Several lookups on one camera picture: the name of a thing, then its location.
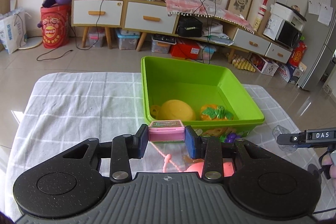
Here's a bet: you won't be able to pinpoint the white red cardboard box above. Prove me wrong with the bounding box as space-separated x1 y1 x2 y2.
249 53 279 77

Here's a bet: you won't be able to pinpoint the clear storage box blue lid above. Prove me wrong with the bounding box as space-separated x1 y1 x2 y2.
115 28 140 50

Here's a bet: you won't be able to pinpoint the white microwave oven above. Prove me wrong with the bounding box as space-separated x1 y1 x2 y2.
263 14 302 49

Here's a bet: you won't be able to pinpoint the silver refrigerator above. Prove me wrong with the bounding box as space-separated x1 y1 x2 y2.
297 0 335 91

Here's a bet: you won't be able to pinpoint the clear storage box pink lid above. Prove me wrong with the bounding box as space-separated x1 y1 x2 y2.
86 27 106 48

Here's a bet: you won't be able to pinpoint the pink toy box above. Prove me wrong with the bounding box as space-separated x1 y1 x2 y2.
148 120 185 142

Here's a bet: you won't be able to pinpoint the orange toy pumpkin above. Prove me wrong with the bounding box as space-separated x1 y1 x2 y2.
200 104 234 121

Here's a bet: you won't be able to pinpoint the pink gourd toy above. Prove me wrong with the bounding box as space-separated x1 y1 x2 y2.
151 143 235 177

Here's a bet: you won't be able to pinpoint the purple toy grapes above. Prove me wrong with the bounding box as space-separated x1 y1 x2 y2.
220 132 242 143

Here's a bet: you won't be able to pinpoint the yellow toy bowl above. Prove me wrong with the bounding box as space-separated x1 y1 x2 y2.
150 100 196 121

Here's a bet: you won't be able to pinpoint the red printed bucket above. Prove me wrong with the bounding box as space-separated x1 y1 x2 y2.
38 5 71 50

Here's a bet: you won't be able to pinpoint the pink table runner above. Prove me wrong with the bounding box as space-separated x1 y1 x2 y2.
164 0 255 34

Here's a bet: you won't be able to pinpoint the white printer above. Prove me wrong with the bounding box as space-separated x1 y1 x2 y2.
270 2 306 22

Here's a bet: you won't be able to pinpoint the green plastic bin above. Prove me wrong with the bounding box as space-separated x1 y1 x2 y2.
141 56 265 136

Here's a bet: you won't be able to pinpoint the grey checked cloth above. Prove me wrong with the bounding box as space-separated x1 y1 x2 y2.
1 73 319 221

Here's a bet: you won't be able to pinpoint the long wooden tv cabinet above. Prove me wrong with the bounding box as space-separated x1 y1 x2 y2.
123 0 291 63

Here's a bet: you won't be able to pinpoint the red flat box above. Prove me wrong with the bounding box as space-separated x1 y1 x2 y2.
170 38 200 60

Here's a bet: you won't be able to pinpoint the yellow egg tray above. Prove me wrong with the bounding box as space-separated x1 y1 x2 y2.
229 54 256 73

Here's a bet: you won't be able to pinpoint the framed cartoon drawing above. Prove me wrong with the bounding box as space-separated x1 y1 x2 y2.
225 0 256 21

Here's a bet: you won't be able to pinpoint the white paper bag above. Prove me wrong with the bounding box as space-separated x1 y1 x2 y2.
0 7 27 54

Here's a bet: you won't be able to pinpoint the black power cable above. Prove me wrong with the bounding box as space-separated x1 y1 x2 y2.
36 0 109 62

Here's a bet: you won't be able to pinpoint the black bag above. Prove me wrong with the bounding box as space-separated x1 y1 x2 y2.
176 16 203 38

